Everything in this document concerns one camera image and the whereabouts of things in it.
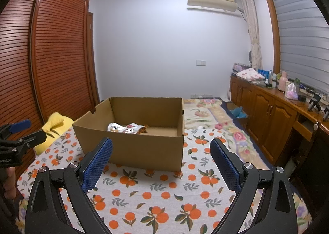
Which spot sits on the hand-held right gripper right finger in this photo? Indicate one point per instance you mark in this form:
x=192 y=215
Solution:
x=226 y=167

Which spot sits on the silver red-print snack packet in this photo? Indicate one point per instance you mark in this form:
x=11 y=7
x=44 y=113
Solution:
x=127 y=128

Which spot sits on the wooden louvered wardrobe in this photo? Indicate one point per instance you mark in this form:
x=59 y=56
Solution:
x=56 y=56

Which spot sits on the brown cardboard box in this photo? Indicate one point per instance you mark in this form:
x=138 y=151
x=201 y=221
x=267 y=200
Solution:
x=144 y=151

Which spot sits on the grey window blind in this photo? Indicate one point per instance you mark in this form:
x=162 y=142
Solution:
x=303 y=36

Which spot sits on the wooden window frame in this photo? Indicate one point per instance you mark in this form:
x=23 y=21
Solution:
x=273 y=23

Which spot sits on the floral blanket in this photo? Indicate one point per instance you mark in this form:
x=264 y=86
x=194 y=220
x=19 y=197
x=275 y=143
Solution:
x=205 y=113

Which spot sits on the cream curtain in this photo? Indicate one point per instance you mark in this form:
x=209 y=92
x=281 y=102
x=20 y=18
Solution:
x=253 y=31

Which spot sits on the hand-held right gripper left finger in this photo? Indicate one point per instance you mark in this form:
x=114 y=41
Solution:
x=99 y=164

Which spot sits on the person's left hand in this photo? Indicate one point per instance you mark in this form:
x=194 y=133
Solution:
x=10 y=181

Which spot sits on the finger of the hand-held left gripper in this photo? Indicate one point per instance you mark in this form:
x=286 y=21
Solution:
x=20 y=124
x=36 y=137

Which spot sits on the orange fruit print bedsheet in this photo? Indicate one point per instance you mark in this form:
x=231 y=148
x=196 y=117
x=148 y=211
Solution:
x=167 y=198

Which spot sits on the blue box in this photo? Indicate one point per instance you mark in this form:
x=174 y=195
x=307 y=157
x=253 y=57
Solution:
x=263 y=72

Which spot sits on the teal cloth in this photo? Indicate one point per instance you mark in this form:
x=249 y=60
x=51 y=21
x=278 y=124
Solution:
x=239 y=112

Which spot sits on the purple tissue pack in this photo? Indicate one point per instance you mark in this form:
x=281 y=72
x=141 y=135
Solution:
x=292 y=92

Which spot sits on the pink thermos bottle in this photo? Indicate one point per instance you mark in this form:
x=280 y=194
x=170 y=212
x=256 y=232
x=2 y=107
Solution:
x=282 y=82

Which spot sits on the white wall switch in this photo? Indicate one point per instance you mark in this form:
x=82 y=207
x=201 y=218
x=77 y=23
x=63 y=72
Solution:
x=201 y=63

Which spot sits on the wooden sideboard cabinet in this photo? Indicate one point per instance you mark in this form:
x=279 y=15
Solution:
x=264 y=115

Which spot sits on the black mini tripod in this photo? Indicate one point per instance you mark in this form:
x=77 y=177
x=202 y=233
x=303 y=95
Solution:
x=314 y=101

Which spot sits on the yellow plush pillow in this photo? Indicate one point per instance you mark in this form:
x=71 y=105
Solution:
x=55 y=123

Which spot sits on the purple patterned package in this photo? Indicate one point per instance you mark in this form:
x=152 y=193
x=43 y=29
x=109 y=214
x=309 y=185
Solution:
x=241 y=67

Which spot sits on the folded floral cloth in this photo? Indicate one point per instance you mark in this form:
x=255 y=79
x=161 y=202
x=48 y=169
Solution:
x=250 y=74

